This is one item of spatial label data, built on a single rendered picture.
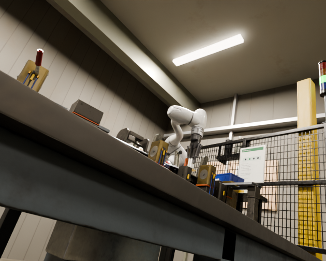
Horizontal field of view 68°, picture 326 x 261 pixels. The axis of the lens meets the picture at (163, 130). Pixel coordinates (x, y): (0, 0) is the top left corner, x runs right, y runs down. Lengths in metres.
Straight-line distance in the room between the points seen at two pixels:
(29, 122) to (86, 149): 0.07
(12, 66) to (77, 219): 3.64
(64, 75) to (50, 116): 3.92
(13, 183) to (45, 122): 0.08
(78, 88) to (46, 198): 3.96
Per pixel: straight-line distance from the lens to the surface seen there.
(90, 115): 1.05
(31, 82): 0.99
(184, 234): 0.54
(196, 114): 1.74
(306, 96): 2.17
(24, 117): 0.29
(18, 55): 4.02
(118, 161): 0.34
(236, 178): 1.91
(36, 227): 3.91
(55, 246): 0.72
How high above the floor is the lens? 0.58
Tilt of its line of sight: 24 degrees up
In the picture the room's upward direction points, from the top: 14 degrees clockwise
